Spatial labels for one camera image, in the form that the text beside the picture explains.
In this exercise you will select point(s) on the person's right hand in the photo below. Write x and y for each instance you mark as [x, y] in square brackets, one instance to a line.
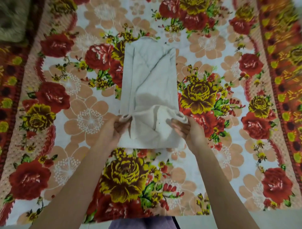
[194, 135]

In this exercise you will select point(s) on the person's left hand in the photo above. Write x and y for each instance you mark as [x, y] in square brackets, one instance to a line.
[110, 132]

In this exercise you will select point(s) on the person's left fingers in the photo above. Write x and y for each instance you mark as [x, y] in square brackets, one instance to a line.
[124, 123]

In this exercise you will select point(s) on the person's right fingers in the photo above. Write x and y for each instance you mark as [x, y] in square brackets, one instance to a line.
[179, 127]

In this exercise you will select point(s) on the white cloth garment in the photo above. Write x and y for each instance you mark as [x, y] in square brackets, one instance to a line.
[149, 94]

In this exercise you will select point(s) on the person's right forearm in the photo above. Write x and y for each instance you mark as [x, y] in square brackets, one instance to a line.
[226, 188]

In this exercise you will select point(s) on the person's left forearm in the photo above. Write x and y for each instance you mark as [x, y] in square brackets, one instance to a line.
[77, 184]

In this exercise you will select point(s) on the floral bed sheet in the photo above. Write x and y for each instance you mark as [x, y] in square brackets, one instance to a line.
[151, 113]

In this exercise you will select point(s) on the person's purple clothing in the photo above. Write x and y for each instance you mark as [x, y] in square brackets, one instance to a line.
[144, 223]

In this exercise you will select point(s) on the olive green pillow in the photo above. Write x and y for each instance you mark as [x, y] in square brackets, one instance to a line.
[11, 20]

